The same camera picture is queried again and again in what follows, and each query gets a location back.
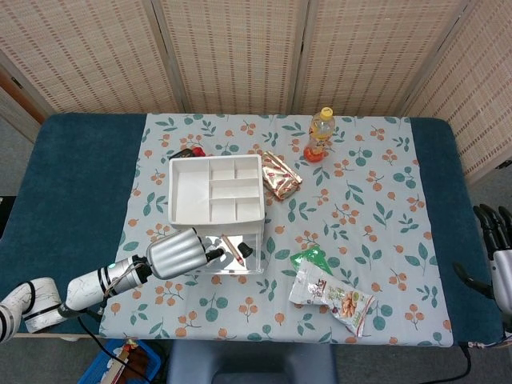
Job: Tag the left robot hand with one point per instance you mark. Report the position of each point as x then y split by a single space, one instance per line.
176 256

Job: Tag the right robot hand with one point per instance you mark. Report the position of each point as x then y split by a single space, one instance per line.
502 276

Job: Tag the clear plastic drawer with pencil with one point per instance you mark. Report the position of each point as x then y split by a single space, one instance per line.
230 267

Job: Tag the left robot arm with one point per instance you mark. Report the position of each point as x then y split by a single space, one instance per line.
88 290

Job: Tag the white drawer organizer box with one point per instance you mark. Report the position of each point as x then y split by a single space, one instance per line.
188 192

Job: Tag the wooden pencil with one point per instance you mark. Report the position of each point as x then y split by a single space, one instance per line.
233 249

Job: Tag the small black cap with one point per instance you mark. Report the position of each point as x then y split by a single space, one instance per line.
245 250

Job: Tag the black and red object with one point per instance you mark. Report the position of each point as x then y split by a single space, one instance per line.
188 152

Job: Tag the teal table cover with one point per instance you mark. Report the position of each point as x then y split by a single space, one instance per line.
72 200

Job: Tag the dark blue padded seat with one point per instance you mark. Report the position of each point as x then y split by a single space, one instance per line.
248 360

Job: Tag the gold red snack packet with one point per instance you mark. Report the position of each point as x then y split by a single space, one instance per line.
280 176

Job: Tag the green foil packet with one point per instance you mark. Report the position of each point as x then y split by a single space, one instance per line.
310 258

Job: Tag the floral fruit print tablecloth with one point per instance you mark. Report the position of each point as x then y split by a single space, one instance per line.
360 200

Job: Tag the white nut snack bag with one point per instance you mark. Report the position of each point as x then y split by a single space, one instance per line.
332 296

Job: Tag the orange drink bottle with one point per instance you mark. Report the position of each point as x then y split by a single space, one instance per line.
320 132

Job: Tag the woven bamboo folding screen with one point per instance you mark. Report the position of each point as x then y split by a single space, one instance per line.
240 52

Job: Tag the brown wooden door frame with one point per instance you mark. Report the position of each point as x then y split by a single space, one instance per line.
24 96

